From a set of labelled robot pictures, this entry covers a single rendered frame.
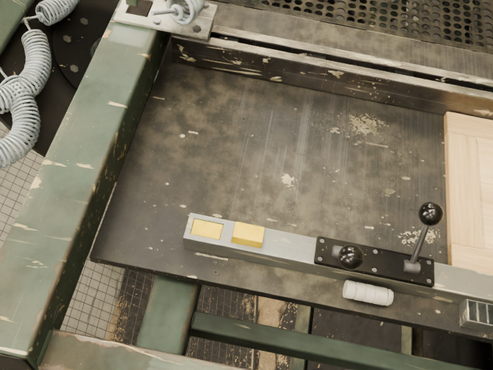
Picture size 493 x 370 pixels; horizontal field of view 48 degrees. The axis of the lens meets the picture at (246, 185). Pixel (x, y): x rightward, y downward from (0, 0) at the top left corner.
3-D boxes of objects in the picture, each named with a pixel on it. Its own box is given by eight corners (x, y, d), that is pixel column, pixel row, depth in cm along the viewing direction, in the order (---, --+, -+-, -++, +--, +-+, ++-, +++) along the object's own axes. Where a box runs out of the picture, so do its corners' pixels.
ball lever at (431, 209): (422, 281, 90) (449, 211, 84) (399, 277, 90) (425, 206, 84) (418, 268, 93) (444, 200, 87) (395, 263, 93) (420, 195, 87)
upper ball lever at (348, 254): (347, 266, 92) (364, 273, 79) (325, 261, 92) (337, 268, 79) (351, 244, 92) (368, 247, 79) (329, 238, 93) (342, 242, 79)
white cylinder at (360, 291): (341, 299, 92) (388, 309, 92) (345, 293, 90) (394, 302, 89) (342, 283, 94) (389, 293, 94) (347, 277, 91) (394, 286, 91)
